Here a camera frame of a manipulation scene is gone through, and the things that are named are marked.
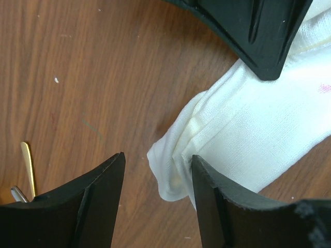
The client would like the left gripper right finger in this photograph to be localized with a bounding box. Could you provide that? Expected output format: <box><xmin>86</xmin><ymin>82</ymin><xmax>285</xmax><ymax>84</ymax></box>
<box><xmin>191</xmin><ymin>155</ymin><xmax>330</xmax><ymax>247</ymax></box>

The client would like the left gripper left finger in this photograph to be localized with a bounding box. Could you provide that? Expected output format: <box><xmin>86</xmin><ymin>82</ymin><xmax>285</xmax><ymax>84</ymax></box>
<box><xmin>1</xmin><ymin>152</ymin><xmax>126</xmax><ymax>247</ymax></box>

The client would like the gold spoon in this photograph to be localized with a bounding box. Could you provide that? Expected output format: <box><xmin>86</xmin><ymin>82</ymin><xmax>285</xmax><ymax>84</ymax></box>
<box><xmin>20</xmin><ymin>142</ymin><xmax>36</xmax><ymax>198</ymax></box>

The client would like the white cloth napkin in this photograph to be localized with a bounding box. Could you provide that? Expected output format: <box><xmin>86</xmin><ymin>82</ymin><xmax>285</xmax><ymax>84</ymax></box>
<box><xmin>147</xmin><ymin>1</ymin><xmax>330</xmax><ymax>202</ymax></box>

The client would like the silver fork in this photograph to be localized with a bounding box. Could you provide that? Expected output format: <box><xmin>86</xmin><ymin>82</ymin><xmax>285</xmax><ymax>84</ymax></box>
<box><xmin>10</xmin><ymin>186</ymin><xmax>28</xmax><ymax>203</ymax></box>

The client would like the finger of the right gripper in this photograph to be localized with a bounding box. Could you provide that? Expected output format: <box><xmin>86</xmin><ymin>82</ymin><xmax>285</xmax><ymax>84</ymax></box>
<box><xmin>171</xmin><ymin>0</ymin><xmax>312</xmax><ymax>81</ymax></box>

